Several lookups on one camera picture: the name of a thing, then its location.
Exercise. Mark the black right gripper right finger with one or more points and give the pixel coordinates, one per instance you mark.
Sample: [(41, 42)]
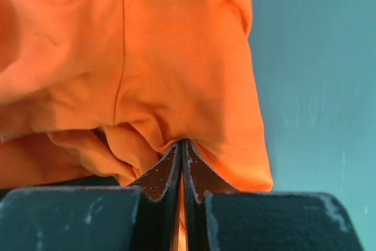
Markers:
[(220, 217)]

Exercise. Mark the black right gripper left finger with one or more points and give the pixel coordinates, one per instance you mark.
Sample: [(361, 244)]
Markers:
[(141, 216)]

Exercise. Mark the orange t shirt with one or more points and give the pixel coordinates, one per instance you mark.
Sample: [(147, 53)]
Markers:
[(104, 87)]

